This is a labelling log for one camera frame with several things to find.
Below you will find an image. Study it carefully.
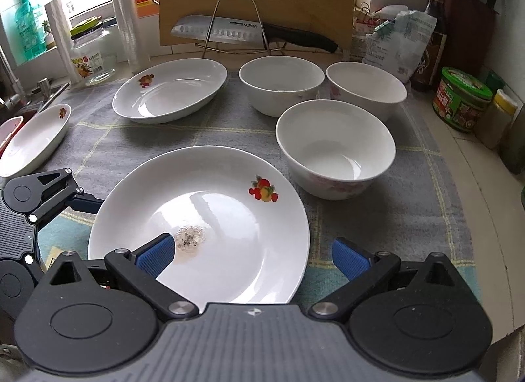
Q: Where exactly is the white ceramic bowl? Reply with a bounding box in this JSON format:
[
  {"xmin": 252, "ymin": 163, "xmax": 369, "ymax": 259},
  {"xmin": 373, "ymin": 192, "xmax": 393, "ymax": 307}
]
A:
[
  {"xmin": 276, "ymin": 100, "xmax": 397, "ymax": 201},
  {"xmin": 326, "ymin": 62, "xmax": 408, "ymax": 122},
  {"xmin": 239, "ymin": 56, "xmax": 326, "ymax": 117}
]

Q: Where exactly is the yellow lidded spice jar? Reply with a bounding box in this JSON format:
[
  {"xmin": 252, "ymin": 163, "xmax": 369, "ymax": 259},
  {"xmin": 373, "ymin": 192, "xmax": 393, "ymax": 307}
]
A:
[{"xmin": 476, "ymin": 89, "xmax": 518, "ymax": 150}]

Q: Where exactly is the red patterned plastic bag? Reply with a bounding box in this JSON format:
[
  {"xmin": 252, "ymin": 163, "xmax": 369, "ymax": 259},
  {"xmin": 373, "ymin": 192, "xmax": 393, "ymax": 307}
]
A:
[{"xmin": 353, "ymin": 2, "xmax": 407, "ymax": 38}]

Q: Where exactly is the dark knife block with knives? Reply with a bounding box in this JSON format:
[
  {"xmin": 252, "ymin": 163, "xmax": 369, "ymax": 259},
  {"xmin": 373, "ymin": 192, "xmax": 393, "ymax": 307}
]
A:
[{"xmin": 441, "ymin": 0, "xmax": 507, "ymax": 79}]

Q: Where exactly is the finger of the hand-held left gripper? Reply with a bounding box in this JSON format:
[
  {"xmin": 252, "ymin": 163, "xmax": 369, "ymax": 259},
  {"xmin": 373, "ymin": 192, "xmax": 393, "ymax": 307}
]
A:
[
  {"xmin": 23, "ymin": 252, "xmax": 52, "ymax": 285},
  {"xmin": 26, "ymin": 167, "xmax": 105, "ymax": 227}
]

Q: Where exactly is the white plastic packet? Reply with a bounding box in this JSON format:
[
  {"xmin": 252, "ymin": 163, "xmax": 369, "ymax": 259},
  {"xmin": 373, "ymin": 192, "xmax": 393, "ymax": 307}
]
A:
[{"xmin": 363, "ymin": 11, "xmax": 436, "ymax": 83}]

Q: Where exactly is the dark sauce bottle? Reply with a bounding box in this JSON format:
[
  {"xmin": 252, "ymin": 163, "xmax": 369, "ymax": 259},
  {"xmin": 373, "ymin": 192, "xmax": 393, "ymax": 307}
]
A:
[{"xmin": 410, "ymin": 0, "xmax": 449, "ymax": 92}]

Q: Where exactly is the dark glass jar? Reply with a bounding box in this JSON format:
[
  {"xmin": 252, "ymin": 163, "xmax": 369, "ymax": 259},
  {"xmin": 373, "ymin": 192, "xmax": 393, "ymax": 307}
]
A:
[{"xmin": 498, "ymin": 107, "xmax": 525, "ymax": 173}]

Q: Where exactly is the grey checked cloth mat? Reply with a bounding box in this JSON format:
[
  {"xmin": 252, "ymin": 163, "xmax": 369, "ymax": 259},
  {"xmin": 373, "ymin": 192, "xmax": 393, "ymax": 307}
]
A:
[{"xmin": 25, "ymin": 66, "xmax": 482, "ymax": 309}]

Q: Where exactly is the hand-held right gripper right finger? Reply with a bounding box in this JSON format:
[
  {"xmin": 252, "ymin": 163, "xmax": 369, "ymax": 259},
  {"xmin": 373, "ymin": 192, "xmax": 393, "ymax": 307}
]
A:
[{"xmin": 307, "ymin": 238, "xmax": 467, "ymax": 322}]

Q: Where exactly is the black handled kitchen knife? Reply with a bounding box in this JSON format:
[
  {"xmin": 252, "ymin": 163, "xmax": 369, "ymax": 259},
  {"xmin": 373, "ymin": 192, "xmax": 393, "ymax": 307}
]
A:
[{"xmin": 170, "ymin": 15, "xmax": 339, "ymax": 54}]

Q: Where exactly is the green lidded sauce tub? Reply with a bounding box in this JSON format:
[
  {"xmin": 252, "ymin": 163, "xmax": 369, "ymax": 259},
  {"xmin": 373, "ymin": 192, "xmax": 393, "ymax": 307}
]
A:
[{"xmin": 432, "ymin": 67, "xmax": 493, "ymax": 133}]

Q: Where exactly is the red plastic basin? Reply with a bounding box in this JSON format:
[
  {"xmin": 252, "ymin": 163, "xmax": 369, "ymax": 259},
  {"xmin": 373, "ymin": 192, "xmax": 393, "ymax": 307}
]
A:
[{"xmin": 0, "ymin": 107, "xmax": 37, "ymax": 124}]

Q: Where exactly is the white plastic bag roll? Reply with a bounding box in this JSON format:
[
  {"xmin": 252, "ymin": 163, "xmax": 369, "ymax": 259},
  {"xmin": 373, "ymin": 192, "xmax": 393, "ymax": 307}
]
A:
[{"xmin": 44, "ymin": 0, "xmax": 83, "ymax": 83}]

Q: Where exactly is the green capped bottle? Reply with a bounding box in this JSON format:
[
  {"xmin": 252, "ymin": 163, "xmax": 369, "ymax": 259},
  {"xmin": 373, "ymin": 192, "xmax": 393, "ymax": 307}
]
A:
[{"xmin": 486, "ymin": 71, "xmax": 506, "ymax": 96}]

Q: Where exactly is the metal wire rack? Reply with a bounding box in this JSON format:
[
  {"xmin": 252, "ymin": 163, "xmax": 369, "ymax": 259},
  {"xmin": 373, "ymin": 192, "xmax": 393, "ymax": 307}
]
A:
[{"xmin": 195, "ymin": 0, "xmax": 284, "ymax": 59}]

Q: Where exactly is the green dish soap bottle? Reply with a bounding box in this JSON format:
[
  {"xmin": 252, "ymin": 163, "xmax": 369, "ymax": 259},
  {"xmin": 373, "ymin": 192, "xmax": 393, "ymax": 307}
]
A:
[{"xmin": 14, "ymin": 0, "xmax": 46, "ymax": 63}]

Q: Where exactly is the white fruit print plate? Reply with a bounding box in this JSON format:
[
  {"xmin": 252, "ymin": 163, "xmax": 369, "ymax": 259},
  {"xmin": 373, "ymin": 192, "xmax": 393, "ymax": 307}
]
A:
[
  {"xmin": 0, "ymin": 103, "xmax": 72, "ymax": 178},
  {"xmin": 87, "ymin": 145, "xmax": 311, "ymax": 312},
  {"xmin": 112, "ymin": 58, "xmax": 228, "ymax": 124}
]

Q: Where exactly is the stack of clear plastic cups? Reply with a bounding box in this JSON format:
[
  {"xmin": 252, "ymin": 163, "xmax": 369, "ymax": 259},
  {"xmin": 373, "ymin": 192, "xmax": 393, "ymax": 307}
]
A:
[{"xmin": 104, "ymin": 0, "xmax": 144, "ymax": 69}]

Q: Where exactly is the glass jar with green lid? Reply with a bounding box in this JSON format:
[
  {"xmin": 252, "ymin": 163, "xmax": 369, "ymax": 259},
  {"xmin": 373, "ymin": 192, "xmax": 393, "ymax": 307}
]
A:
[{"xmin": 69, "ymin": 17, "xmax": 119, "ymax": 86}]

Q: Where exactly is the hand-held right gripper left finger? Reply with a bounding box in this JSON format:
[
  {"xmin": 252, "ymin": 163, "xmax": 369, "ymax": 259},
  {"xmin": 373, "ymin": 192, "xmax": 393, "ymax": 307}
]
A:
[{"xmin": 49, "ymin": 233, "xmax": 200, "ymax": 322}]

